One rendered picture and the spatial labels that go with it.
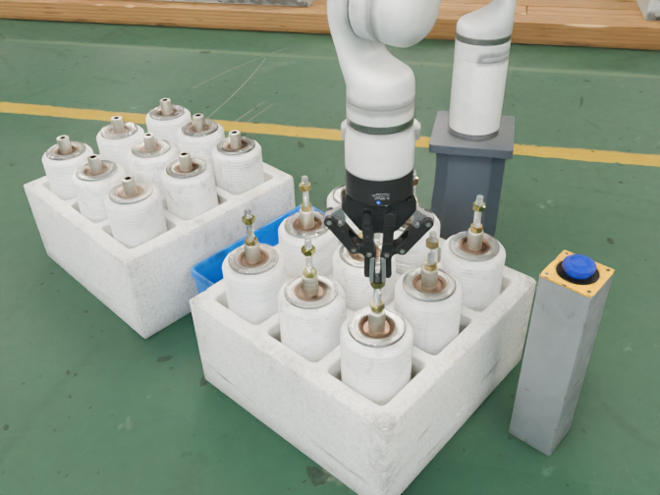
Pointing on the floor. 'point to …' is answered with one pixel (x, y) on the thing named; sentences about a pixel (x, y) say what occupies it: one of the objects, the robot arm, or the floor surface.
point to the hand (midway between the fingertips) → (377, 265)
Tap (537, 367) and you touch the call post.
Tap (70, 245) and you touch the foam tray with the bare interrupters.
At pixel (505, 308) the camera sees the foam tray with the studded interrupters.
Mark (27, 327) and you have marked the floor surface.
